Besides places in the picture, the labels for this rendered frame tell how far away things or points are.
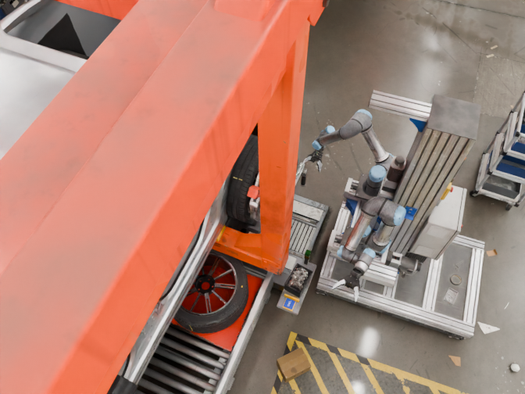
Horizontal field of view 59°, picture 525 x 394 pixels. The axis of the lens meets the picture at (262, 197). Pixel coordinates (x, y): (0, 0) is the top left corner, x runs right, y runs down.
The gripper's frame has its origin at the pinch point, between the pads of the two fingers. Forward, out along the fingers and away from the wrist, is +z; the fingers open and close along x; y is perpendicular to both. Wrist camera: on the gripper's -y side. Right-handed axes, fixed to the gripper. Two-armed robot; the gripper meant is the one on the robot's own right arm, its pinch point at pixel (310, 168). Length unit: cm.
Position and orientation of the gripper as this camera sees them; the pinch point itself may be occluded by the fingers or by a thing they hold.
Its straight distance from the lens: 371.8
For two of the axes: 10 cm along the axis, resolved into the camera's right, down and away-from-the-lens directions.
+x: 8.9, 4.4, 1.1
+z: -3.7, 8.4, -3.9
